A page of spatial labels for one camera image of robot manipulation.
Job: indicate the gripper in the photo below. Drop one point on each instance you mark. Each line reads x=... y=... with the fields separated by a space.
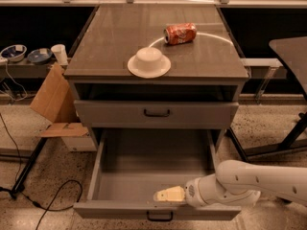
x=192 y=194

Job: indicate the grey drawer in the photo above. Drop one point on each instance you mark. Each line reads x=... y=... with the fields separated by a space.
x=126 y=114
x=132 y=164

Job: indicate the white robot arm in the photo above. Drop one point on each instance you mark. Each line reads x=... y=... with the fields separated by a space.
x=236 y=183

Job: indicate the grey top drawer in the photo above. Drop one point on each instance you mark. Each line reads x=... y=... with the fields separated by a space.
x=126 y=114

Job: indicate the grey drawer cabinet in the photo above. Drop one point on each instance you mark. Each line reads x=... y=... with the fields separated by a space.
x=206 y=70

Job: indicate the white upturned bowl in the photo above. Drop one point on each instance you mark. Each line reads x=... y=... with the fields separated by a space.
x=149 y=63

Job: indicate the brown cardboard box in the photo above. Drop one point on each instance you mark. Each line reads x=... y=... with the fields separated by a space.
x=54 y=101

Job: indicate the red soda can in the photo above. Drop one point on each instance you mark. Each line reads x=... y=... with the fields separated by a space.
x=180 y=33

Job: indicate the white paper cup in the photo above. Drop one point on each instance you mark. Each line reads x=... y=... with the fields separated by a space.
x=60 y=53

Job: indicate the blue bowl right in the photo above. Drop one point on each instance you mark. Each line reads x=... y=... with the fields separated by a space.
x=40 y=56

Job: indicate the blue bowl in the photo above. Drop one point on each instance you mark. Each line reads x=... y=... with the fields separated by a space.
x=14 y=53
x=40 y=56

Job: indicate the blue bowl left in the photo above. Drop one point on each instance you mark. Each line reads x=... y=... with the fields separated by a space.
x=14 y=53

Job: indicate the black right frame leg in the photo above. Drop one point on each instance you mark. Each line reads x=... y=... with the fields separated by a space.
x=230 y=133

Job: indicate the black frame leg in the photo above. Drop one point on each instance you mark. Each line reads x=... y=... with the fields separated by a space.
x=19 y=184
x=230 y=133

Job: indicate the black left frame leg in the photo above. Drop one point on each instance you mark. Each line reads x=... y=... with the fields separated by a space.
x=19 y=184

